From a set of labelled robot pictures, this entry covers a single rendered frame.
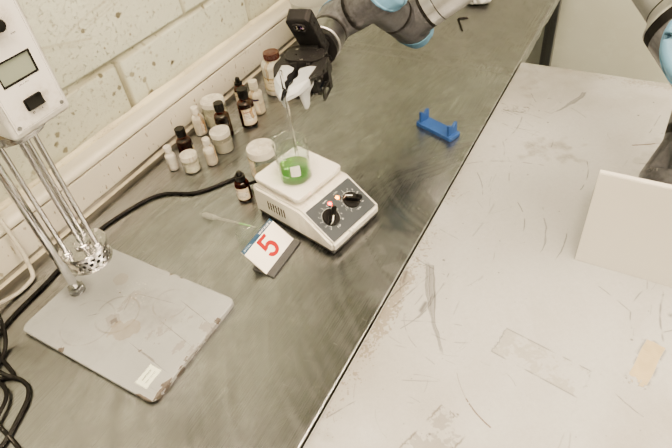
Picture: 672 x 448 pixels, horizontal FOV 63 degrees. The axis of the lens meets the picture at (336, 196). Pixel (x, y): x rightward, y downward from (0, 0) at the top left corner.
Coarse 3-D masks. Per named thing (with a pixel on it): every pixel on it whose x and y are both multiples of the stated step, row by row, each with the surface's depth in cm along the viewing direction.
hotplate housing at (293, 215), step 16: (336, 176) 101; (256, 192) 102; (272, 192) 99; (320, 192) 98; (272, 208) 101; (288, 208) 97; (304, 208) 96; (288, 224) 100; (304, 224) 96; (320, 240) 96; (336, 240) 95
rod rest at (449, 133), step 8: (424, 112) 121; (424, 120) 122; (432, 120) 122; (424, 128) 121; (432, 128) 119; (440, 128) 119; (448, 128) 115; (456, 128) 117; (440, 136) 118; (448, 136) 117; (456, 136) 117
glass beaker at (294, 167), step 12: (288, 132) 96; (300, 132) 96; (276, 144) 96; (288, 144) 98; (300, 144) 97; (276, 156) 94; (288, 156) 92; (300, 156) 93; (288, 168) 94; (300, 168) 95; (288, 180) 96; (300, 180) 96
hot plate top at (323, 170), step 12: (312, 156) 103; (264, 168) 102; (276, 168) 102; (312, 168) 101; (324, 168) 100; (336, 168) 100; (264, 180) 99; (276, 180) 99; (312, 180) 98; (324, 180) 98; (276, 192) 98; (288, 192) 96; (300, 192) 96; (312, 192) 96
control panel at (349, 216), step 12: (348, 180) 101; (336, 192) 99; (360, 192) 100; (324, 204) 97; (336, 204) 98; (360, 204) 99; (372, 204) 100; (312, 216) 95; (348, 216) 97; (360, 216) 98; (324, 228) 95; (336, 228) 95; (348, 228) 96
